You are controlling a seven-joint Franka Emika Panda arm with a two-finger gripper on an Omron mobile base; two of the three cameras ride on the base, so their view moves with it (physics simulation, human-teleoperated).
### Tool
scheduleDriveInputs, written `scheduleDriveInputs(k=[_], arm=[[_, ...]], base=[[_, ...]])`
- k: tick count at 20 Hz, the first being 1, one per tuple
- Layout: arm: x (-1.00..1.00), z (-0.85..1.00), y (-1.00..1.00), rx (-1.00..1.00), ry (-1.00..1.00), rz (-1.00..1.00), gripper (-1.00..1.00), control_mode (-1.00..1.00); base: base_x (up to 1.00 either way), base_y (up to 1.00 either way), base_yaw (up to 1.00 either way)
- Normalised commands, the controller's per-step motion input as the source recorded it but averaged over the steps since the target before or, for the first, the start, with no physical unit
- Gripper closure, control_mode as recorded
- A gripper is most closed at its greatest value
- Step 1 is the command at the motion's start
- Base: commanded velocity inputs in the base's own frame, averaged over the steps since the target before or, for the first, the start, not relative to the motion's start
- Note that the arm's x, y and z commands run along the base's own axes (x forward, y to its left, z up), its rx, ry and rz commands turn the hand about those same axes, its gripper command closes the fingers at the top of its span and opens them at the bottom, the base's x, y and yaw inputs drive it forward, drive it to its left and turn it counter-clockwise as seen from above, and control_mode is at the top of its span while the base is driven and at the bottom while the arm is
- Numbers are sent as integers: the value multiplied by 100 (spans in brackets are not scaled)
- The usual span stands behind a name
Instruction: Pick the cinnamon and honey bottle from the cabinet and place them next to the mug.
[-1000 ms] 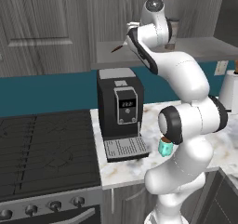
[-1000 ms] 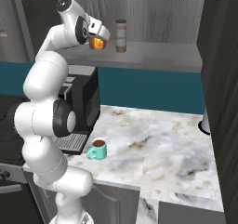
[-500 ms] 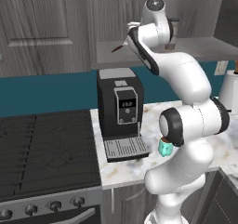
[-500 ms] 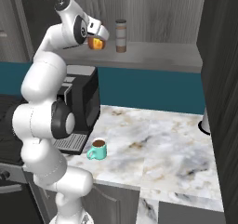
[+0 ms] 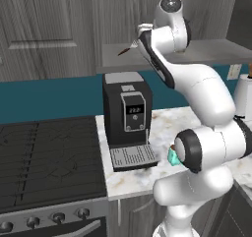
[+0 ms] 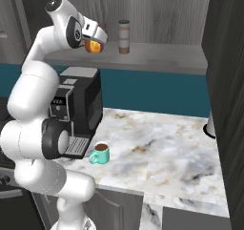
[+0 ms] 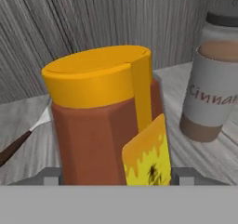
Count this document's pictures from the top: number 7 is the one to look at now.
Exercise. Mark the brown honey bottle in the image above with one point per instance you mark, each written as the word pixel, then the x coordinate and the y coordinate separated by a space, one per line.
pixel 99 116

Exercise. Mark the cinnamon jar, grey label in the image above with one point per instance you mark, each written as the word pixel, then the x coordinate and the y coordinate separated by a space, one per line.
pixel 210 88

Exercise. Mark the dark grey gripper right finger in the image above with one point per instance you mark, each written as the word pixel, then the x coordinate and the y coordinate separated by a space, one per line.
pixel 189 175

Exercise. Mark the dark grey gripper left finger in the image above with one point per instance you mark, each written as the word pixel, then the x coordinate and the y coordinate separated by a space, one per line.
pixel 49 176

